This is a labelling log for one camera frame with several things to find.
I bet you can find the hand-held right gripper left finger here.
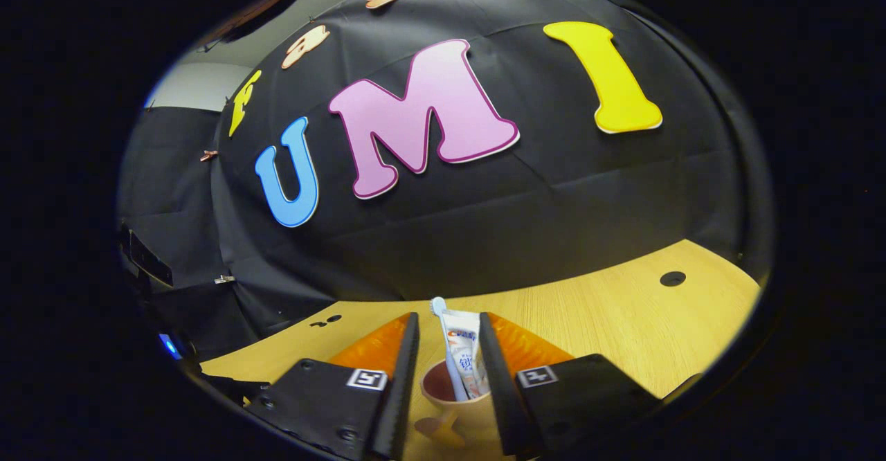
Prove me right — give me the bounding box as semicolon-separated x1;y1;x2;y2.
244;312;421;461

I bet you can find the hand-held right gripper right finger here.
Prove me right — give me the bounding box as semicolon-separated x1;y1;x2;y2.
479;312;662;457

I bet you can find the beige cup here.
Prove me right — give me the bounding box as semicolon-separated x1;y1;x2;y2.
414;359;499;449

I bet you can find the white toothpaste tube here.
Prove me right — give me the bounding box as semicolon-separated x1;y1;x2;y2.
441;310;489;399

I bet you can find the white toothbrush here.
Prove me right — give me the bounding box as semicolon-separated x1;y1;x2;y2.
431;297;471;403

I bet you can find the wooden desktop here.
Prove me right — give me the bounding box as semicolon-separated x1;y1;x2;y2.
199;239;762;461

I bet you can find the black backdrop cloth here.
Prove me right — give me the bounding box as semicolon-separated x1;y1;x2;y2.
118;0;772;365

